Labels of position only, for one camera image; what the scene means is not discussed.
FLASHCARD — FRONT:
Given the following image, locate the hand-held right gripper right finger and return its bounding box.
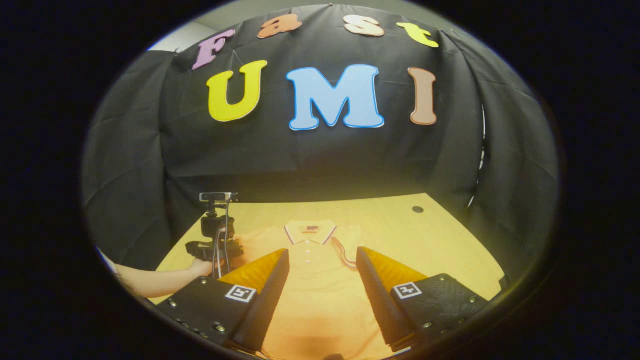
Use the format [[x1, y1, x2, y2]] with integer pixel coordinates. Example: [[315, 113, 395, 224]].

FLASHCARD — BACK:
[[356, 246, 490, 353]]

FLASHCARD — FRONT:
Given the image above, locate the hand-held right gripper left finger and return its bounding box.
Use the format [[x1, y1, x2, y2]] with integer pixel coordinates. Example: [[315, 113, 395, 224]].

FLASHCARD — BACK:
[[167, 248, 291, 353]]

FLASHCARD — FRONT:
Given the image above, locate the orange T-shirt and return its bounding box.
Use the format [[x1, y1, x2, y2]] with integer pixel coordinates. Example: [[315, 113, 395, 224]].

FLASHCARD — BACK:
[[232, 220, 401, 360]]

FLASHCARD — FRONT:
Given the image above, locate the black backdrop cloth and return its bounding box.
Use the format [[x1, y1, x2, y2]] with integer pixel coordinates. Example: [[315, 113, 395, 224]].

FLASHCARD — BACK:
[[82, 4, 560, 281]]

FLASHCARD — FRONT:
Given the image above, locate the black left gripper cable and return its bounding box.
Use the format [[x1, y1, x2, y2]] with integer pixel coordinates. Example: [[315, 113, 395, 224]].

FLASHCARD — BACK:
[[212, 200, 233, 280]]

